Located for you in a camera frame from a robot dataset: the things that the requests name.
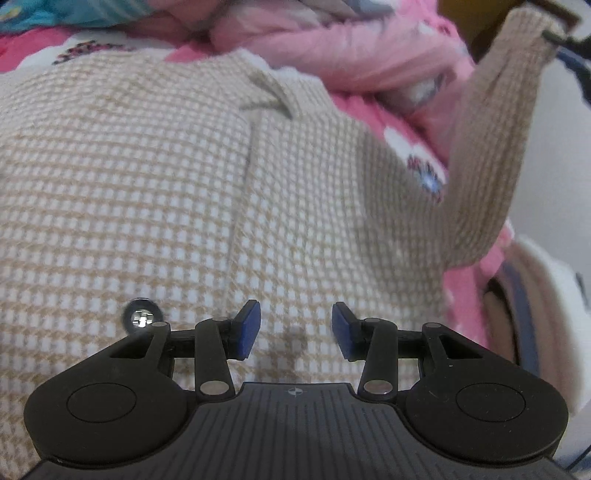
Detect beige checked knit jacket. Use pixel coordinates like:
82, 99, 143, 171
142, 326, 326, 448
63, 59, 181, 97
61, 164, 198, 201
0, 7, 561, 467

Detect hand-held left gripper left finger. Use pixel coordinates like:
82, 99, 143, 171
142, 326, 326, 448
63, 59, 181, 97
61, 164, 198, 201
108, 299, 263, 403

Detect pink floral bed sheet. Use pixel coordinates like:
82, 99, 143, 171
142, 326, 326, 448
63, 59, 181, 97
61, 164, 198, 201
0, 25, 515, 342

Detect pink and blue patterned quilt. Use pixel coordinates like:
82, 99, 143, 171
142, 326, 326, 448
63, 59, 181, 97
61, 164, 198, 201
0, 0, 476, 100

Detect white folded cloth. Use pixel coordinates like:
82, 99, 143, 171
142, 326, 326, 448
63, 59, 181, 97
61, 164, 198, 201
508, 237, 591, 333

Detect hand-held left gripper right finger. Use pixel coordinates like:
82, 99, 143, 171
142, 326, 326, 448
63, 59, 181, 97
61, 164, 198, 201
331, 301, 483, 403

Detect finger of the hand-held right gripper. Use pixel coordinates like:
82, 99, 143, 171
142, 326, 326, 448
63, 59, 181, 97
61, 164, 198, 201
542, 28, 591, 49

